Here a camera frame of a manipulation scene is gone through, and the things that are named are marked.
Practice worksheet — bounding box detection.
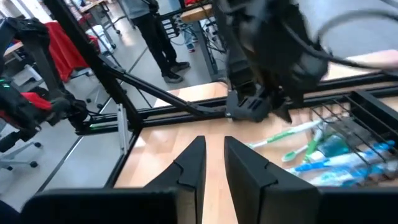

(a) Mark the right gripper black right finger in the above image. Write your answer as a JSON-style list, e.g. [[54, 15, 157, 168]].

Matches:
[[223, 136, 398, 224]]

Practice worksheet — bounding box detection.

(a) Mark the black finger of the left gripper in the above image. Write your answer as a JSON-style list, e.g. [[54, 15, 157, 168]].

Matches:
[[225, 89, 295, 124]]

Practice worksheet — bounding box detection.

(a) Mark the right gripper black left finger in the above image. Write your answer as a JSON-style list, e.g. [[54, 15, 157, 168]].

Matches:
[[21, 136, 207, 224]]

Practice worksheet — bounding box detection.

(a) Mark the green white toothbrush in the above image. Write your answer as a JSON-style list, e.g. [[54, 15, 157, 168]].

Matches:
[[281, 143, 312, 163], [247, 119, 323, 151]]

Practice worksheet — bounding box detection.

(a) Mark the blue white toothbrush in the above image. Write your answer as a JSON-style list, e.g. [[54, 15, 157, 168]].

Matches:
[[285, 139, 396, 174]]

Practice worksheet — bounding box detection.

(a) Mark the teal mouthwash bottle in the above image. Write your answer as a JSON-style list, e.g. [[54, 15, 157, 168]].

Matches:
[[317, 133, 354, 158]]

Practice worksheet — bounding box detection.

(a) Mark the black wire caddy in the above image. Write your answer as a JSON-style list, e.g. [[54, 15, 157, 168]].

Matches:
[[309, 89, 398, 187]]

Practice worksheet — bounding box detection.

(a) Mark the person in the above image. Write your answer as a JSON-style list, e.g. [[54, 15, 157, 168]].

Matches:
[[119, 0, 191, 84]]

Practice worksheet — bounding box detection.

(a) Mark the office chair base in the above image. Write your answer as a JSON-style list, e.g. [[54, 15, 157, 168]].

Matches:
[[0, 130, 43, 171]]

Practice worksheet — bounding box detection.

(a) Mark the red cloth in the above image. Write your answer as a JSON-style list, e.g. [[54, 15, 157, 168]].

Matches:
[[43, 21, 100, 83]]

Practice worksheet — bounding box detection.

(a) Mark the black robot with green lights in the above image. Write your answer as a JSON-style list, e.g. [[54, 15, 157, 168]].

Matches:
[[0, 17, 137, 150]]

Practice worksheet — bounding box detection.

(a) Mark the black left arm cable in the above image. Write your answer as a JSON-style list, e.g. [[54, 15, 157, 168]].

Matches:
[[279, 9, 398, 71]]

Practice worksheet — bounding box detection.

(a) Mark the silver frame bracket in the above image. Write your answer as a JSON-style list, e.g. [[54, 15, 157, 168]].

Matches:
[[116, 103, 131, 154]]

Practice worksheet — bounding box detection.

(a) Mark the black table frame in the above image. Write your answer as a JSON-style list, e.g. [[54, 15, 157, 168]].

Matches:
[[43, 0, 398, 189]]

